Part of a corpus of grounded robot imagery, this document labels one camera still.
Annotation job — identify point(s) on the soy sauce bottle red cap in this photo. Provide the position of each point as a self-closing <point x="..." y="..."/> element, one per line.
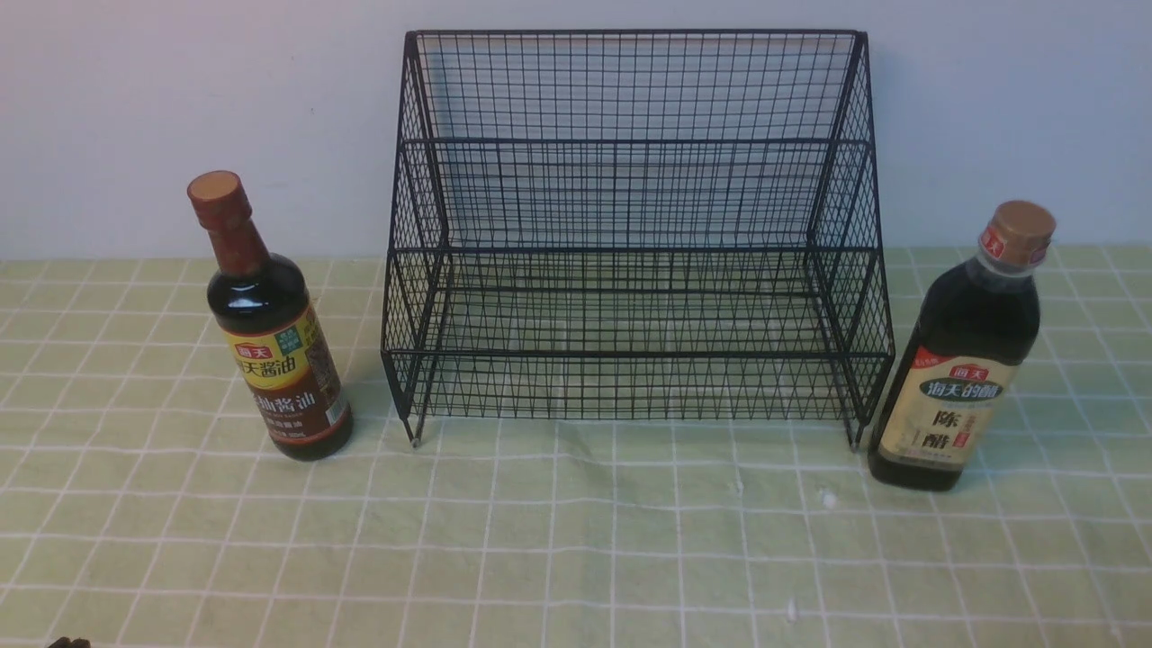
<point x="264" y="309"/>

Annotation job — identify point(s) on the vinegar bottle gold cap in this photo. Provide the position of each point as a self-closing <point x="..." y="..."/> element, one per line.
<point x="977" y="324"/>

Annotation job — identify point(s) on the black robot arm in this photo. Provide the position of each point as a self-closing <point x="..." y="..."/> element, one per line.
<point x="70" y="642"/>

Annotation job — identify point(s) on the green checkered tablecloth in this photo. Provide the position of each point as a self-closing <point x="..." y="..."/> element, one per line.
<point x="144" y="507"/>

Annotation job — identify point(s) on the black wire mesh rack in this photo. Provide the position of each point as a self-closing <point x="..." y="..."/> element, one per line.
<point x="636" y="225"/>

